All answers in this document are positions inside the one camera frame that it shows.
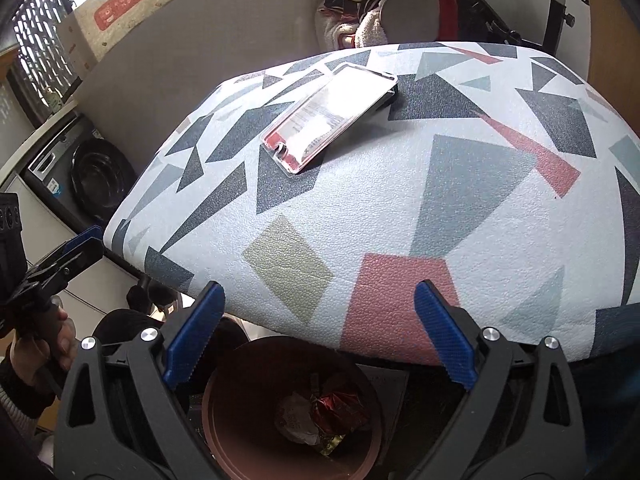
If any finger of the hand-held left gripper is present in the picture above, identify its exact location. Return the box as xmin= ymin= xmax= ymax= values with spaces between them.
xmin=30 ymin=225 xmax=104 ymax=273
xmin=35 ymin=237 xmax=106 ymax=291

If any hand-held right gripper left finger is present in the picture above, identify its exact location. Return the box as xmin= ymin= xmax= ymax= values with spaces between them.
xmin=54 ymin=280 xmax=227 ymax=480

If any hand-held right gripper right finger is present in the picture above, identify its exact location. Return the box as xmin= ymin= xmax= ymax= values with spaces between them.
xmin=412 ymin=280 xmax=587 ymax=480

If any brown plastic bin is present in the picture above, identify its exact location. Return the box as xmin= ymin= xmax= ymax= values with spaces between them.
xmin=202 ymin=337 xmax=386 ymax=480

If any red snack bag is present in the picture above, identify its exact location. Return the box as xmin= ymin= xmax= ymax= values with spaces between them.
xmin=309 ymin=390 xmax=372 ymax=433

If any clear plastic blister package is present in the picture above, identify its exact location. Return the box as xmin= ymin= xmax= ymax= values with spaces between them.
xmin=260 ymin=61 xmax=399 ymax=175

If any person's left forearm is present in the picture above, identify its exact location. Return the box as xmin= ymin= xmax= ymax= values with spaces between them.
xmin=0 ymin=355 xmax=57 ymax=461

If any person's left hand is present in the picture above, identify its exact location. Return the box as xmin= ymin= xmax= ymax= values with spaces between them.
xmin=0 ymin=305 xmax=77 ymax=392

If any grey washing machine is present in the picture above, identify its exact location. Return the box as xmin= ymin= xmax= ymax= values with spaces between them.
xmin=27 ymin=115 xmax=139 ymax=227

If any black ribbed cloth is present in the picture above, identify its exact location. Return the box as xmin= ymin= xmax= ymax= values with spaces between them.
xmin=90 ymin=307 xmax=167 ymax=347

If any table with geometric cloth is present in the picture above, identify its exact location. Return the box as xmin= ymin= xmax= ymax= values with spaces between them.
xmin=102 ymin=40 xmax=640 ymax=367

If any person's blue trouser leg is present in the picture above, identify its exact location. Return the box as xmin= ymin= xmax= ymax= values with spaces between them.
xmin=570 ymin=355 xmax=640 ymax=480

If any patterned window grille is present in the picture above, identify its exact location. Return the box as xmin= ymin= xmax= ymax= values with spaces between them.
xmin=5 ymin=0 xmax=84 ymax=127

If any cardboard box with red label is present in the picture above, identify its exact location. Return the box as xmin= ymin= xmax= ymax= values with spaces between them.
xmin=55 ymin=0 xmax=222 ymax=74

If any grey chair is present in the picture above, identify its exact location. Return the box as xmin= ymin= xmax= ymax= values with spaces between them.
xmin=377 ymin=0 xmax=462 ymax=46

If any wooden panel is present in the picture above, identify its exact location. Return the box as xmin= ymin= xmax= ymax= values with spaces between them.
xmin=582 ymin=0 xmax=640 ymax=137

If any exercise bike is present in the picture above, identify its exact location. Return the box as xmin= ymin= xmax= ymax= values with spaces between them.
xmin=450 ymin=0 xmax=588 ymax=57

